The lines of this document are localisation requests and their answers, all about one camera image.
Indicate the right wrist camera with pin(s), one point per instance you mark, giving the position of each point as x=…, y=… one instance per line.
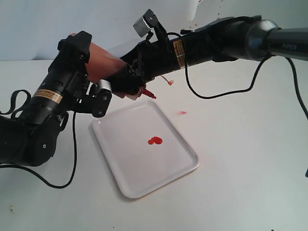
x=148, y=25

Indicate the white rectangular tray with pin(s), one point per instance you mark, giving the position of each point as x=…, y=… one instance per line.
x=140, y=168

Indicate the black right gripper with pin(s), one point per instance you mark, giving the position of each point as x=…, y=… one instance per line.
x=148, y=60

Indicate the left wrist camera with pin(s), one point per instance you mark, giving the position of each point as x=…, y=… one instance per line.
x=99, y=96

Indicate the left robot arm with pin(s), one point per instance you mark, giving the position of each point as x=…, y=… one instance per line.
x=28, y=134

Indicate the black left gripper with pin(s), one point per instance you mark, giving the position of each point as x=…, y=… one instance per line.
x=66, y=78

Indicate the red sauce squeeze bottle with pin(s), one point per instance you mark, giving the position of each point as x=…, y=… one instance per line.
x=102, y=64

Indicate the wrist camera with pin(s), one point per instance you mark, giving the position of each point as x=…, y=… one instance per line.
x=148, y=25
x=99, y=96

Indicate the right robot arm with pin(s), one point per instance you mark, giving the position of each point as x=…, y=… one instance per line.
x=224, y=40

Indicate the red sauce blob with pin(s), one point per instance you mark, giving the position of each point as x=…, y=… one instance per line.
x=155, y=140

